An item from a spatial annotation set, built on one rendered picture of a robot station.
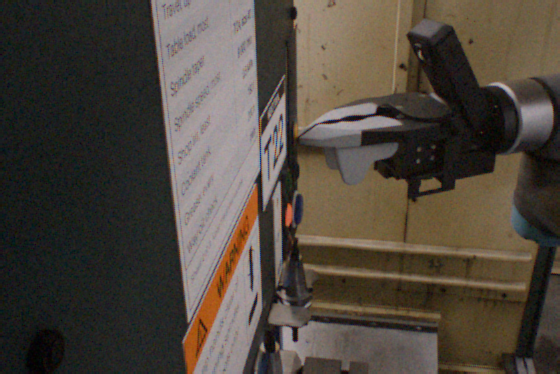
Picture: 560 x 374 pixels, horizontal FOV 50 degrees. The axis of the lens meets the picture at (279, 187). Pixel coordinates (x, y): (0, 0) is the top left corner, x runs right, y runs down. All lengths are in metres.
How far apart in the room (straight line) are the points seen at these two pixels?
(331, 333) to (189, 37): 1.35
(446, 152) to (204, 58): 0.36
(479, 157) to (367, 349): 0.97
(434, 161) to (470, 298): 0.96
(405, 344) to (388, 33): 0.75
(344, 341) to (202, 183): 1.30
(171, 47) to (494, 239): 1.25
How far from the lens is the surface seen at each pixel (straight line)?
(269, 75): 0.43
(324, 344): 1.56
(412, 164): 0.59
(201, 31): 0.27
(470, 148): 0.64
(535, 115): 0.64
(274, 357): 0.85
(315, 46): 1.25
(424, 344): 1.57
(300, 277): 1.03
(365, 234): 1.43
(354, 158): 0.56
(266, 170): 0.43
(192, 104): 0.26
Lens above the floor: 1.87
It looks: 28 degrees down
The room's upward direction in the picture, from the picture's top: 1 degrees counter-clockwise
